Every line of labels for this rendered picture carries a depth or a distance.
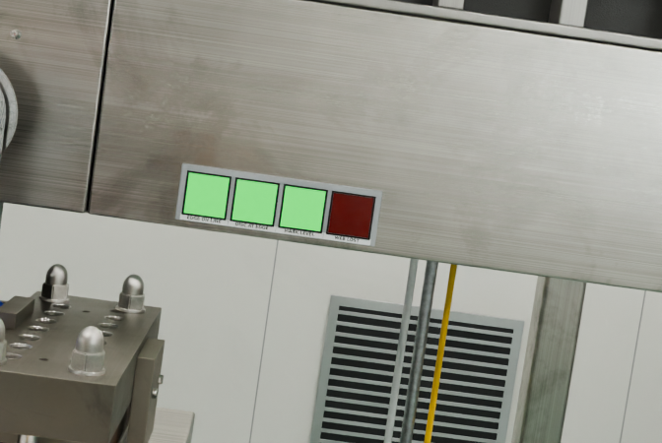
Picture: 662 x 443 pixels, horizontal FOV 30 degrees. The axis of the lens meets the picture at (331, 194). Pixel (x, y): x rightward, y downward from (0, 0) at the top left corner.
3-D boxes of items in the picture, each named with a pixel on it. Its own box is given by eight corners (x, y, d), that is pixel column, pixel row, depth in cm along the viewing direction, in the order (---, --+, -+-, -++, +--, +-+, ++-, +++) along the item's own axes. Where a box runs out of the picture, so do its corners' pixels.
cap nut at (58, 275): (35, 299, 151) (40, 264, 151) (42, 294, 155) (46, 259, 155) (66, 304, 152) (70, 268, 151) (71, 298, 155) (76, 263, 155)
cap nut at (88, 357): (64, 372, 120) (70, 327, 120) (71, 363, 124) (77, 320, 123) (101, 377, 120) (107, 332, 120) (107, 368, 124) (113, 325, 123)
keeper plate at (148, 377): (124, 454, 135) (137, 356, 134) (136, 428, 145) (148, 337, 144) (147, 457, 136) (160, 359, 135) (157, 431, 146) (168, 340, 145)
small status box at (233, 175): (174, 219, 153) (181, 163, 152) (174, 219, 153) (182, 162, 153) (374, 246, 154) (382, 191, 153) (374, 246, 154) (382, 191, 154)
